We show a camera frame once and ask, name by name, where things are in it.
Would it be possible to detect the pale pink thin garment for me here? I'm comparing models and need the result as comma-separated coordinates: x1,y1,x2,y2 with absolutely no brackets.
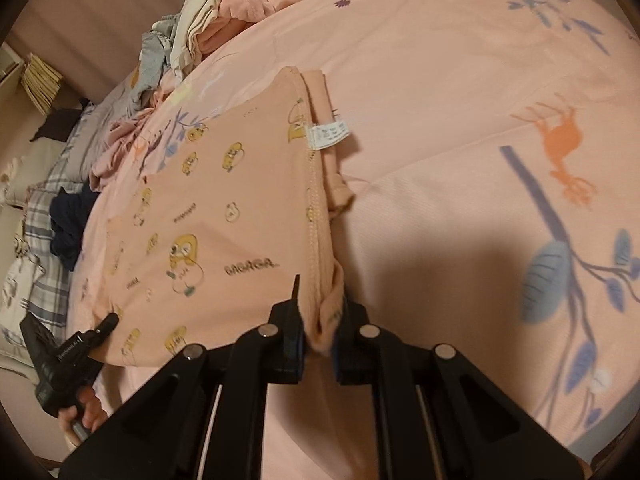
90,105,166,191

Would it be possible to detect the cream white garment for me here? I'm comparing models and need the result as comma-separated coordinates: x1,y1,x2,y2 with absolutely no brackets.
170,0,281,68

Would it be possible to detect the yellow striped small curtain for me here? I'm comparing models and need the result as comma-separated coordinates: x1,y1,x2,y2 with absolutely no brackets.
20,52,63,113

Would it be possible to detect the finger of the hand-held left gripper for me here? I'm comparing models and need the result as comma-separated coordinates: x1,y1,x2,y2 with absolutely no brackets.
92,312,121,342

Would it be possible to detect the pink animal print blanket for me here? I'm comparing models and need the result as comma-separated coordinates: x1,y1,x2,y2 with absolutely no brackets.
65,0,640,451

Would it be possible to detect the dark navy garment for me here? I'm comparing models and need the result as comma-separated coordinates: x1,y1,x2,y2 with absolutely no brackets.
49,187,98,271

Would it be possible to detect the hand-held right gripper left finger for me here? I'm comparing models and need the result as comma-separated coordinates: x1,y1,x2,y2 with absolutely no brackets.
50,275,306,480

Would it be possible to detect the grey plaid quilt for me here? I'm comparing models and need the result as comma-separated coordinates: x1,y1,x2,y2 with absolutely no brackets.
0,110,96,366

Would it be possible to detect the grey garment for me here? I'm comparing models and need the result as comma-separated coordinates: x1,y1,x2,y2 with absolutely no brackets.
135,15,181,106

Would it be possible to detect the crumpled pink garment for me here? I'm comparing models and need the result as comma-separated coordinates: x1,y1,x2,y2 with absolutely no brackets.
197,0,281,56

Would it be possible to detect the black cloth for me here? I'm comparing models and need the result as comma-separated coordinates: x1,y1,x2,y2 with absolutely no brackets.
30,107,86,143

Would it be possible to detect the person's left hand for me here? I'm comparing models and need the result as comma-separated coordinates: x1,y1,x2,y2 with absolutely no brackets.
57,385,108,436

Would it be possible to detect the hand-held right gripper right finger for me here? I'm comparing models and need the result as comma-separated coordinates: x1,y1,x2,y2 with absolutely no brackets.
332,300,591,480

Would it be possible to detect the beige headboard cushion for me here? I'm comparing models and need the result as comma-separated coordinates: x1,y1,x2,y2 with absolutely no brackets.
0,137,66,206

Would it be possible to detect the peach cartoon print shirt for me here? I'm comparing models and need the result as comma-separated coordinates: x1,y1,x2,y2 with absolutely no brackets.
82,66,358,368

